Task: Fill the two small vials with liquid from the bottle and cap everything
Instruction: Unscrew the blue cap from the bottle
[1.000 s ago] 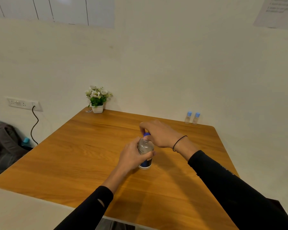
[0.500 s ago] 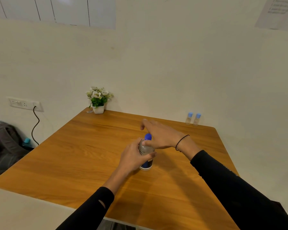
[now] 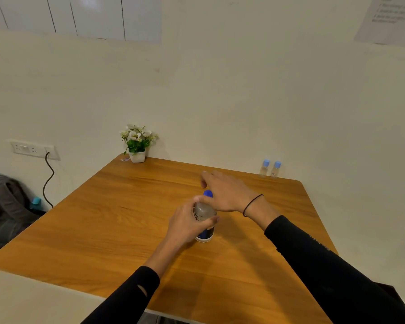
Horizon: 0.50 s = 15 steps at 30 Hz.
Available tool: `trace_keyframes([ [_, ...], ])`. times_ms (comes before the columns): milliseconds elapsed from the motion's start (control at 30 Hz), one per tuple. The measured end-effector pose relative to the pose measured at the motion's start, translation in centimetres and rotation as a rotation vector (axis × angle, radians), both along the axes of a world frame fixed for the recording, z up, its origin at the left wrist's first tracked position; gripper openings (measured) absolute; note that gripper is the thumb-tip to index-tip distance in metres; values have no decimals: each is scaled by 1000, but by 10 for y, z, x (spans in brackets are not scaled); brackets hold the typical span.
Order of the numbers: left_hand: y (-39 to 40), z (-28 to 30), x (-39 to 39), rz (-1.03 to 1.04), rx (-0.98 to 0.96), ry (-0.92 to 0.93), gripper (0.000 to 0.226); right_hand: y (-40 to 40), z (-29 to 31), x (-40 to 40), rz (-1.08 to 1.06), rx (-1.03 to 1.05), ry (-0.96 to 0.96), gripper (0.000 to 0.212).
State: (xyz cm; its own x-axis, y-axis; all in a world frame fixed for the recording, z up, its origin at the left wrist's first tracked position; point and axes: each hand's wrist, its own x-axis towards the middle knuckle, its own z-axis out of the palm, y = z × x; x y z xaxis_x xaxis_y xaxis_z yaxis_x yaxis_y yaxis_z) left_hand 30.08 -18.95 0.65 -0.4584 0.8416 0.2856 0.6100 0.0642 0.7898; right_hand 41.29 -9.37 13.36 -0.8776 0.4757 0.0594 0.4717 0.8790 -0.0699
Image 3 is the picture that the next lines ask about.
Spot white paper sheet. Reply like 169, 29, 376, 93
353, 0, 405, 48

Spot white panelled wall board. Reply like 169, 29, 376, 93
0, 0, 162, 44

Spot white wall socket panel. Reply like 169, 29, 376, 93
10, 140, 61, 161

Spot person's right hand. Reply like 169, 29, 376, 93
200, 170, 254, 213

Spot black wrist band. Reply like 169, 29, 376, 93
243, 194, 264, 217

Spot person's left forearm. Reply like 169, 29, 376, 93
81, 238, 186, 324

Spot white flowers in white pot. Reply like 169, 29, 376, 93
119, 123, 158, 164

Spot black power cable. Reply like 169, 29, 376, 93
42, 152, 56, 209

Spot person's right forearm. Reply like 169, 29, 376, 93
244, 195, 405, 324

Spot grey backpack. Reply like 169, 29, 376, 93
0, 173, 46, 252

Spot person's left hand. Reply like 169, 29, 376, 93
163, 195, 220, 249

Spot large clear bottle blue label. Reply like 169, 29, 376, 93
193, 197, 218, 243

